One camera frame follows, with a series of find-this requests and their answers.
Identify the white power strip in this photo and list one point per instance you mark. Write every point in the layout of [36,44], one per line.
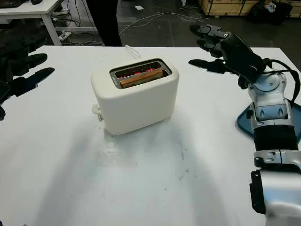
[65,35]

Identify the wooden crate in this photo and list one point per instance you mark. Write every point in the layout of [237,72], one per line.
[225,5]

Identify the white two-slot toaster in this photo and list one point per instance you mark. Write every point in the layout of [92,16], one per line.
[136,106]

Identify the browned toast slice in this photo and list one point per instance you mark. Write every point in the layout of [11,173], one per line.
[141,78]

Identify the white paper sheet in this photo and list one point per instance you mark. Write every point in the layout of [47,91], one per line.
[138,7]

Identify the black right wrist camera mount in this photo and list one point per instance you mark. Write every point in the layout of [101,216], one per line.
[251,68]

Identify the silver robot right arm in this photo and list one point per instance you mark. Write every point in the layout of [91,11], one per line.
[272,141]

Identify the white desk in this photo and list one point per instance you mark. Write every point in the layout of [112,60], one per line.
[28,10]

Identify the blue plastic tray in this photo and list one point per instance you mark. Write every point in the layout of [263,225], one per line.
[244,122]

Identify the black computer mouse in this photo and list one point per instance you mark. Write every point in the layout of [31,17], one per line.
[36,1]

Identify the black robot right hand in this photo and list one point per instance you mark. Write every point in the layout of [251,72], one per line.
[230,44]

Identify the black bag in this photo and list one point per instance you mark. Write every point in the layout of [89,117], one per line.
[270,14]

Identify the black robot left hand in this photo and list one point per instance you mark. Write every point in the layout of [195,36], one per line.
[23,82]

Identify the person in black clothes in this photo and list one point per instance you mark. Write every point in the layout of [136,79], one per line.
[105,21]

